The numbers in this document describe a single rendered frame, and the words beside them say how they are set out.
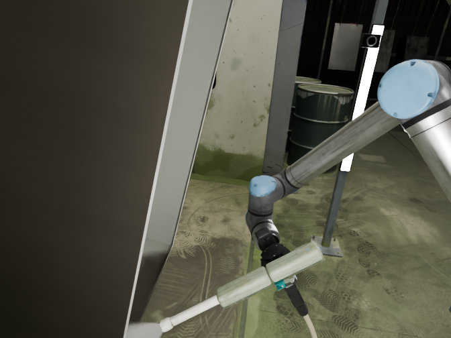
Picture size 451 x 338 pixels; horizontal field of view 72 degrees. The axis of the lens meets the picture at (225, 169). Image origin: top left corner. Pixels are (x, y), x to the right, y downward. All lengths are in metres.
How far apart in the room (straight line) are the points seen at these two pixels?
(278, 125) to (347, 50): 5.00
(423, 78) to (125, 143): 0.59
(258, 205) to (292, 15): 1.88
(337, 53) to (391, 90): 6.81
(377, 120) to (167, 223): 0.91
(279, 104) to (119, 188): 2.23
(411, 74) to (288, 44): 2.00
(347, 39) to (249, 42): 5.10
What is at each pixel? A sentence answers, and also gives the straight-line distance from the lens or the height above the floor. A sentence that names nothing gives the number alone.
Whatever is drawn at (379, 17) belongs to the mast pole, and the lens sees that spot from 1.95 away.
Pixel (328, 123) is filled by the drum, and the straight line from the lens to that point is 3.31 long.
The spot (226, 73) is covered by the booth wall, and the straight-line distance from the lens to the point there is 2.74.
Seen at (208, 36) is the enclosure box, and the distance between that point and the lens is 1.12.
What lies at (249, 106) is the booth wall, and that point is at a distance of 2.76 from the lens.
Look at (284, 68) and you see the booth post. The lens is 2.70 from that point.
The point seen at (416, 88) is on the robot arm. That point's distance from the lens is 0.75.
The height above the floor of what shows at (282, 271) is 0.78.
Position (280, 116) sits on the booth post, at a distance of 2.77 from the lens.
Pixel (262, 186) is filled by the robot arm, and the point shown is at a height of 0.88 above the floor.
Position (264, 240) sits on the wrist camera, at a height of 0.79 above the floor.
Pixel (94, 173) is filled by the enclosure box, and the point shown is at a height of 1.09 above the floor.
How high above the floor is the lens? 1.34
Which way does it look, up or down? 24 degrees down
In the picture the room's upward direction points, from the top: 4 degrees clockwise
